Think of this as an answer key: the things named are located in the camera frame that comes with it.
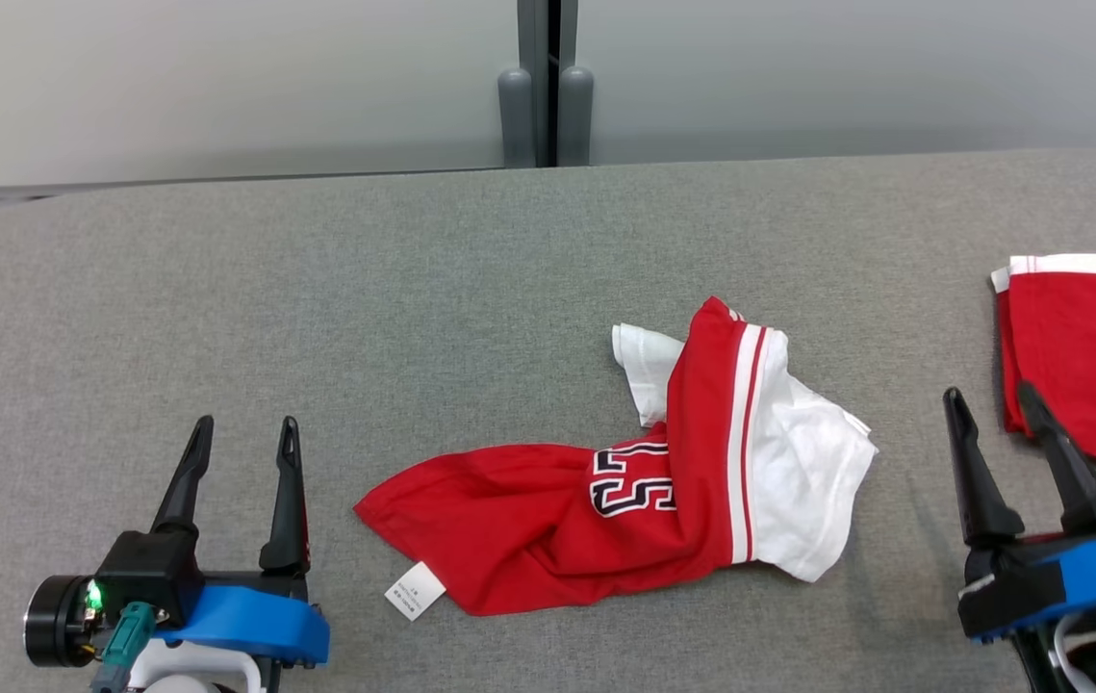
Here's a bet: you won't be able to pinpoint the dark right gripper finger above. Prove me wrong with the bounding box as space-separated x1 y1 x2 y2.
1017 381 1096 537
942 387 1027 550

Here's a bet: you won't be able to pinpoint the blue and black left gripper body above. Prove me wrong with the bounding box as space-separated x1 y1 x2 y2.
23 571 330 668

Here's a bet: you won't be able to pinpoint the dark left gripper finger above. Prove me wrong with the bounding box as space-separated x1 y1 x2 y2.
151 416 216 540
259 416 310 577

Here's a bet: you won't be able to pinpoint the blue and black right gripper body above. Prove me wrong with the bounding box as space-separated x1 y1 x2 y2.
956 532 1096 644

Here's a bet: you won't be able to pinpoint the red shorts with white stripe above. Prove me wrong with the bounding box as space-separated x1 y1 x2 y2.
990 253 1096 465

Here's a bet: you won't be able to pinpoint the red white numbered jersey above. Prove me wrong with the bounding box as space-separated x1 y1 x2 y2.
353 296 879 622

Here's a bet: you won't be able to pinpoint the left black cable teal plug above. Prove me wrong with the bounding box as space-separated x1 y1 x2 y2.
89 602 160 693

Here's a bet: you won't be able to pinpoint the grey partition bottom rail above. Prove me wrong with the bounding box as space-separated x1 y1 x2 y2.
0 167 510 203

